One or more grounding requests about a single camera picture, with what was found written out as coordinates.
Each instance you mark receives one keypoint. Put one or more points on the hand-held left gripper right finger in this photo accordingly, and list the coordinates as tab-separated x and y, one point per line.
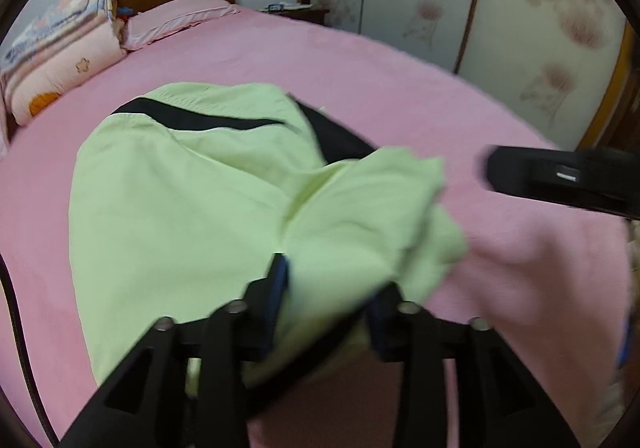
381	333

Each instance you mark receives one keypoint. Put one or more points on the floral wardrobe doors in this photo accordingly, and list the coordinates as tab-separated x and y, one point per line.
525	3

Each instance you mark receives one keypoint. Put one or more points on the small colourful item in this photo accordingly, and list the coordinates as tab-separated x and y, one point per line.
124	14

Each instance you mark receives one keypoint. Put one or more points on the folded floral quilt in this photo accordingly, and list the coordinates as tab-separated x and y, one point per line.
60	58

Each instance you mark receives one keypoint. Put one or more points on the pink pillow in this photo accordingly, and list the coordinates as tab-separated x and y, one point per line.
175	15

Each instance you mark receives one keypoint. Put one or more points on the bed with pink sheet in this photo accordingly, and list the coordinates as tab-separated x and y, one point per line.
400	93

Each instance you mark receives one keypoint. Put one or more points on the light green jacket black trim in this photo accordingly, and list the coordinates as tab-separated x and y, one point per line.
175	208

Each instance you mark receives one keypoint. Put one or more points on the wooden nightstand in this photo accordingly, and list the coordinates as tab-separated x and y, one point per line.
310	17

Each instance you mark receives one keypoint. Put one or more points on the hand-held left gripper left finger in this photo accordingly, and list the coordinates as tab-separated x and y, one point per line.
277	298

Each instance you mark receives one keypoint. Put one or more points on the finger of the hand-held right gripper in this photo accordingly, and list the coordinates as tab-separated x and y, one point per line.
530	173

